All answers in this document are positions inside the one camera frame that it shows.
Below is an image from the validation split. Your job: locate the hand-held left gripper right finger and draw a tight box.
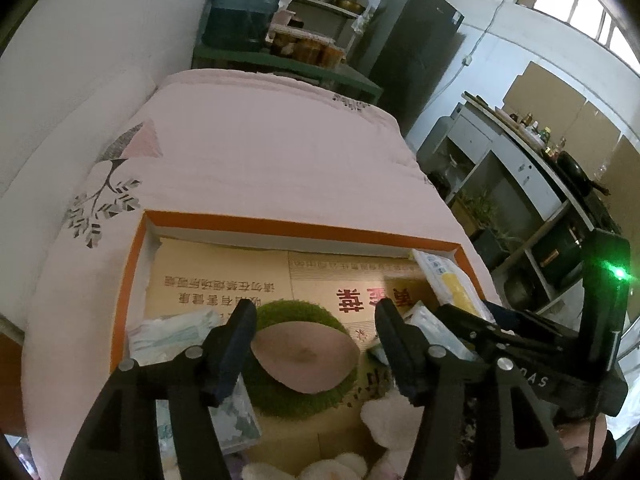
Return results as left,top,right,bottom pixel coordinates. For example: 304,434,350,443
374,298,576,480

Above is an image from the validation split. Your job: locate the dark green pot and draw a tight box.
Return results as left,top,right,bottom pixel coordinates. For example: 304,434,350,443
536,220,587,287

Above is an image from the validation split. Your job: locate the clear plastic packet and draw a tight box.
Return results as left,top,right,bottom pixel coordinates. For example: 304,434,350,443
372,302,478,367

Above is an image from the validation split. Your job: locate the yellow and white packet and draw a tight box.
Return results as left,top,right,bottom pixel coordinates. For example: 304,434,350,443
412,249,497,322

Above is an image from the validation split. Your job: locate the white plush bear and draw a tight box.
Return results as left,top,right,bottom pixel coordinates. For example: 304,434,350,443
242,389,432,480

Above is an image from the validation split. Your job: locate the barred window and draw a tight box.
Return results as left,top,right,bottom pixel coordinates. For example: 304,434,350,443
519,0,640,70

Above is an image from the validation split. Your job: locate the dark grey refrigerator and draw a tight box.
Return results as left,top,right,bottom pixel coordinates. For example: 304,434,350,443
349,0,465,134

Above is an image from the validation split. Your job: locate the white shelf unit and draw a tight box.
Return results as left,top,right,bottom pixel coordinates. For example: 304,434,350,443
270,0,397,63

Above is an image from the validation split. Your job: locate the person's right forearm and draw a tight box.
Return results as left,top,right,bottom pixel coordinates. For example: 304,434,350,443
592,427,623,480

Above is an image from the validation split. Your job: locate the green fuzzy ring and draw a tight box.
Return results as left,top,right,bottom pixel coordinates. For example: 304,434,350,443
239,299,362,418

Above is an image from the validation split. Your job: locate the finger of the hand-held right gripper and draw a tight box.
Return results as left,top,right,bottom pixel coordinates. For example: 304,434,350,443
480,299,583,343
434,304,551,367

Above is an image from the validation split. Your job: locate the pink foam pad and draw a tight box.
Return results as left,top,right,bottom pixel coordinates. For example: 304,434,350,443
251,324,359,395

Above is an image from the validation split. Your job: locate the potted green plant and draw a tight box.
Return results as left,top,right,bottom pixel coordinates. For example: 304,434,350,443
451,186,522,272

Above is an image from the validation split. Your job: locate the black wok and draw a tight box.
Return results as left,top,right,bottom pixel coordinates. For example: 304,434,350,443
556,152,612,197

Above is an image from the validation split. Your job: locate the cardboard wall sheet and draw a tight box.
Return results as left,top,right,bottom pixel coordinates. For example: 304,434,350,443
599,136,640,242
502,61,587,122
565,100,622,172

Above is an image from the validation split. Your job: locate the orange-rimmed cardboard box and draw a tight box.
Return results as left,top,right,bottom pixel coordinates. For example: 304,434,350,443
111,210,495,480

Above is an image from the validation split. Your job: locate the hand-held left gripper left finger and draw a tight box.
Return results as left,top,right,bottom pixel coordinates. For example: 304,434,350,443
60,299,259,480

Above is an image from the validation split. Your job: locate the green low table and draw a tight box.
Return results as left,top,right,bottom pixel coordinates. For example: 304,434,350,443
192,41,385,107

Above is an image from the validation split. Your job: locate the grey kitchen counter cabinet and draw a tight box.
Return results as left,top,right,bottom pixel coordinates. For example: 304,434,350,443
416,91,627,312

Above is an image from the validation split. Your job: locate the person's right hand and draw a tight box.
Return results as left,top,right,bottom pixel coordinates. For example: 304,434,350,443
554,417,607,480

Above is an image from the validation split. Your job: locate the blue and white tissue pack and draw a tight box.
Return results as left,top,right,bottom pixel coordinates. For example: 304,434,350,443
126,308,263,457

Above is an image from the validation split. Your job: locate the blue water jug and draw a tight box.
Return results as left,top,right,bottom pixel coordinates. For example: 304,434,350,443
203,0,290,54

